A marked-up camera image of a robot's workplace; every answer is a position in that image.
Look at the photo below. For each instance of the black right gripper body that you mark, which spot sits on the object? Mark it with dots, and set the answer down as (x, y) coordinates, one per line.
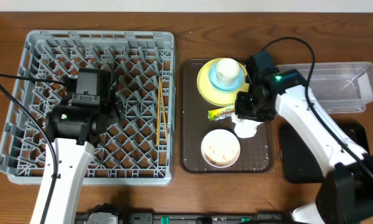
(243, 106)

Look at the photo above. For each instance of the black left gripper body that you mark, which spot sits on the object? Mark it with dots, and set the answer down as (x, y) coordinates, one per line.
(115, 101)

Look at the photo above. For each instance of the white tissue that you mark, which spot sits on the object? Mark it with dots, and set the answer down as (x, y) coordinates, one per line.
(245, 128)

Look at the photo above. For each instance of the yellow plate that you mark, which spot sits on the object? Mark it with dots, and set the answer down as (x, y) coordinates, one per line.
(213, 95)

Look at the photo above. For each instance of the yellow green snack wrapper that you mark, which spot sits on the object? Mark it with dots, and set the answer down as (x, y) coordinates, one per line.
(220, 113)

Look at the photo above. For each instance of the white bowl with rice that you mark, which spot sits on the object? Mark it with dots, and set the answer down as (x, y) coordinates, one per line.
(220, 148)

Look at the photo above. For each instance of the wooden chopstick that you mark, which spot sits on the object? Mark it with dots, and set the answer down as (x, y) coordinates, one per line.
(158, 113)
(163, 109)

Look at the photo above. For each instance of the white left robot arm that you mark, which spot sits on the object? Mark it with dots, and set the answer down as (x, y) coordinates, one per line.
(73, 130)

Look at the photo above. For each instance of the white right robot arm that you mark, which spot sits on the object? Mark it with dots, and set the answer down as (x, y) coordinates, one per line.
(346, 194)

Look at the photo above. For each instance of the grey plastic dishwasher rack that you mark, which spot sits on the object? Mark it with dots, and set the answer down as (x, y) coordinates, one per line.
(127, 153)

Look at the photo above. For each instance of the light blue bowl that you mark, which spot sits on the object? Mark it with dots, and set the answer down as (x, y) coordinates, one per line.
(234, 84)

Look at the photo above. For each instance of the white cup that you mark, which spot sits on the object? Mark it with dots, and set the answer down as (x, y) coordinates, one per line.
(227, 69)

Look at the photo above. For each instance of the black tray bin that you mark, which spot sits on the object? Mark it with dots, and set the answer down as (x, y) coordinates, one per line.
(299, 165)

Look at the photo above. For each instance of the clear plastic bin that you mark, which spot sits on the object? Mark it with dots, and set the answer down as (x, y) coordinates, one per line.
(343, 87)

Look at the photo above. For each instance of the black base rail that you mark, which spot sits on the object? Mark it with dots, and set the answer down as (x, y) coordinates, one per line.
(109, 213)

